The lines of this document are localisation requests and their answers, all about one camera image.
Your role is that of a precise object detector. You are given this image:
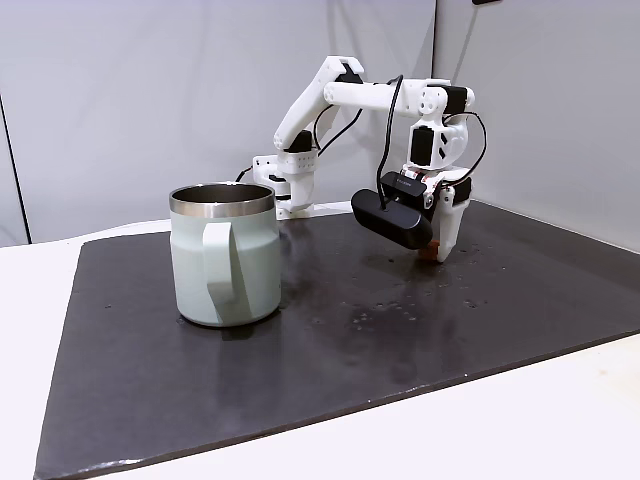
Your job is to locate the black table mat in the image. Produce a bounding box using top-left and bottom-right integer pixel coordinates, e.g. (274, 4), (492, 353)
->
(33, 198), (640, 480)

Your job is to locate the pale green steel mug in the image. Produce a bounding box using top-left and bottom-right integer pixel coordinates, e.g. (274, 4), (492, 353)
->
(168, 182), (282, 329)

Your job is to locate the black oval camera box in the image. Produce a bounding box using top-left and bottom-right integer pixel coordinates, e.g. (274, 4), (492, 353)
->
(350, 172), (434, 252)

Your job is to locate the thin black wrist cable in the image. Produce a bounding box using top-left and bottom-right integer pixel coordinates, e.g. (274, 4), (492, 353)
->
(443, 112), (488, 190)

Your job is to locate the black camera cable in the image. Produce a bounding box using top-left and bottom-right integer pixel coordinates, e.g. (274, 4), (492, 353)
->
(374, 74), (405, 209)

